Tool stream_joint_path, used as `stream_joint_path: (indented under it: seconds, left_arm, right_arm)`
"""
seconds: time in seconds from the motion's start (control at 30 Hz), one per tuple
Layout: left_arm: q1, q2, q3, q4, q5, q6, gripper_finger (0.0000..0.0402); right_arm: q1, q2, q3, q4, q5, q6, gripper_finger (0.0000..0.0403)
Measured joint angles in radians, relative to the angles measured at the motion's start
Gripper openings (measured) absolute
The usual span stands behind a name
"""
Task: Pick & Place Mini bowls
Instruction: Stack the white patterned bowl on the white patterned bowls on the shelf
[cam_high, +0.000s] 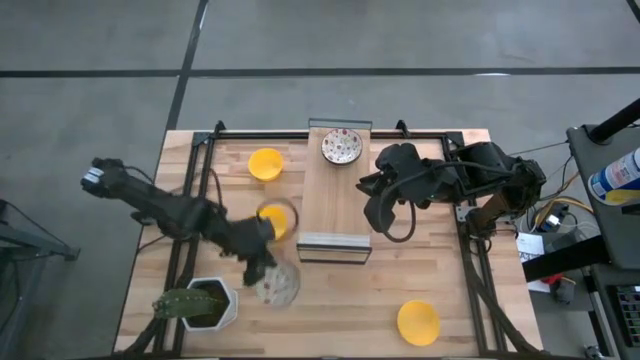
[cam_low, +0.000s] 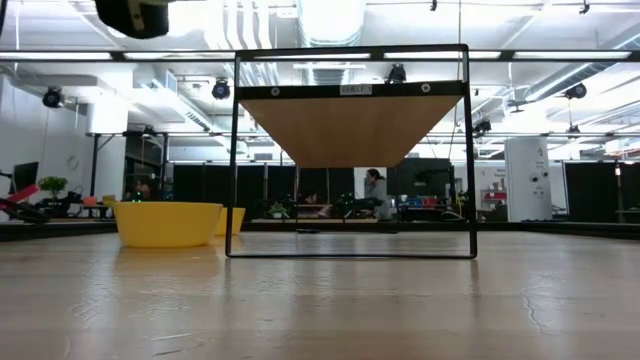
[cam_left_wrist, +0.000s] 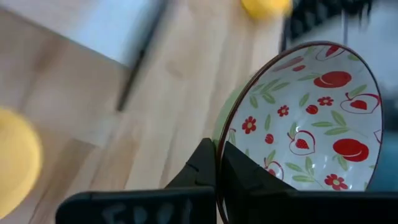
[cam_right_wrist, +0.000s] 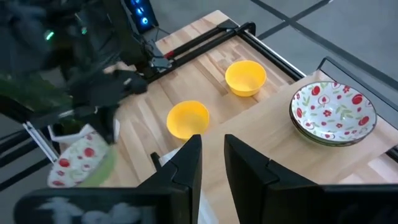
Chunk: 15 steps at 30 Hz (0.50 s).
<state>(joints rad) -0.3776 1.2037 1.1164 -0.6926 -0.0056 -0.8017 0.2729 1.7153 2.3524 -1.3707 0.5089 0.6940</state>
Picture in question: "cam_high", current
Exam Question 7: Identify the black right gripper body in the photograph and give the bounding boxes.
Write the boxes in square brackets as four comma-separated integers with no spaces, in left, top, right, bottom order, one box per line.
[374,142,452,209]

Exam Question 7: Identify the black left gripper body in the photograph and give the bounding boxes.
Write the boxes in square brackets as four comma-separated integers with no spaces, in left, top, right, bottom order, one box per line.
[219,217,278,274]

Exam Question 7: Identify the white red-patterned ceramic mini bowl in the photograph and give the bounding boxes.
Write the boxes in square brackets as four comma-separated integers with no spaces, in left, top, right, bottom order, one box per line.
[320,127,364,166]
[254,262,302,308]

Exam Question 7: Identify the yellow plastic mini bowl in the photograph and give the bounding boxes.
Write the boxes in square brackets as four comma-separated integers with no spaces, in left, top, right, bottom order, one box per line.
[247,147,285,182]
[255,204,290,241]
[396,299,442,348]

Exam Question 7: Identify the white hexagonal plant pot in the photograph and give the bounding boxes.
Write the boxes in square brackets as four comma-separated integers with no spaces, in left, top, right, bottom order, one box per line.
[182,277,240,333]

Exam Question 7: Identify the green cactus plant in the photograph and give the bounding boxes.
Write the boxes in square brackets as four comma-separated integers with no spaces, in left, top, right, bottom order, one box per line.
[152,287,229,320]

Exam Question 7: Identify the white paper sheet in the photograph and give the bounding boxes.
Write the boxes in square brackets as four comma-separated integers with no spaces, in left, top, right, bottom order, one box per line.
[514,232,547,294]

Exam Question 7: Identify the black diagonal beam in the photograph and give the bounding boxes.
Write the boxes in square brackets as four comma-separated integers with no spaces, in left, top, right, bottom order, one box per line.
[522,234,614,282]

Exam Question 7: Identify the grey metal cart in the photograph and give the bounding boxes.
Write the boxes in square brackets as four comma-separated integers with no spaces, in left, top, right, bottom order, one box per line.
[566,124,640,271]

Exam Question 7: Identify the white blue yellow canister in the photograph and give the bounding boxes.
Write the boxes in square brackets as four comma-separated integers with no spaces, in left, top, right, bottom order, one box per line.
[588,147,640,206]

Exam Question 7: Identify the black pole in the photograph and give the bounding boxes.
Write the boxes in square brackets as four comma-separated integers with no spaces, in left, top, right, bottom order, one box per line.
[587,97,640,144]

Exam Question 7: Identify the grey metal stand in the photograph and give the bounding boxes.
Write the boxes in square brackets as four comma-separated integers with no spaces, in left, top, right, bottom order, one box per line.
[0,199,81,360]

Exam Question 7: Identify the dark device with blue keys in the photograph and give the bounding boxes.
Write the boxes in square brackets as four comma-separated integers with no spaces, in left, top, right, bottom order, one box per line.
[617,284,640,334]

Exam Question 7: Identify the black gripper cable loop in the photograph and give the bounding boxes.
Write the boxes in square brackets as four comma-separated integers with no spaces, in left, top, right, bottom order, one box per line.
[377,164,419,244]

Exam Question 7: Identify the black metal table frame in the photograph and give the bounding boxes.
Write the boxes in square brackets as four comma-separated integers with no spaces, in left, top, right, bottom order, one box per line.
[117,119,546,360]

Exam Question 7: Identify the thin black cable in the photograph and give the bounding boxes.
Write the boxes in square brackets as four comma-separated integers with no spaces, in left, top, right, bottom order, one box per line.
[507,141,571,157]

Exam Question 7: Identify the yellow wire bundle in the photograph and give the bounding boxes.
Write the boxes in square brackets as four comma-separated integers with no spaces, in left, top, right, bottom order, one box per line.
[533,196,592,227]

